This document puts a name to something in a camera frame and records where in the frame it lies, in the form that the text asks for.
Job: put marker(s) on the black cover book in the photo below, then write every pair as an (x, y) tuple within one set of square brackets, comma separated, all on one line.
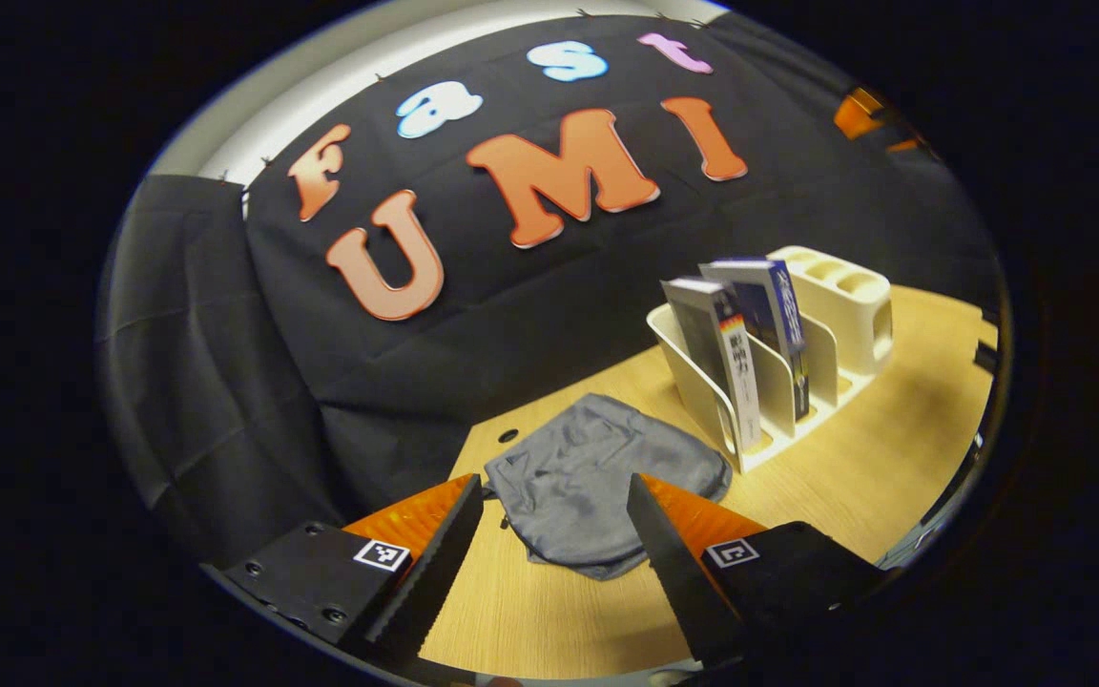
[(716, 353)]

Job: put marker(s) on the white bookshelf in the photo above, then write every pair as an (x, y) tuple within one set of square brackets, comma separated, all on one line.
[(845, 315)]

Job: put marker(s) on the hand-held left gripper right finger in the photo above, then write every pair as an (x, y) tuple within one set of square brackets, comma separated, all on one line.
[(678, 572)]

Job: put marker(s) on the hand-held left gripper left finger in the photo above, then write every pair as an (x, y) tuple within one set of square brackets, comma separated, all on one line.
[(435, 563)]

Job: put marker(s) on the grey schoolbag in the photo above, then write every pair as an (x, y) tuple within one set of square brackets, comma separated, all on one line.
[(588, 477)]

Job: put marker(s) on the orange rectangular object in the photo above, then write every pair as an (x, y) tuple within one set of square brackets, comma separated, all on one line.
[(857, 114)]

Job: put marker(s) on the blue cover book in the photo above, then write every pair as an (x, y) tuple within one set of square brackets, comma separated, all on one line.
[(769, 305)]

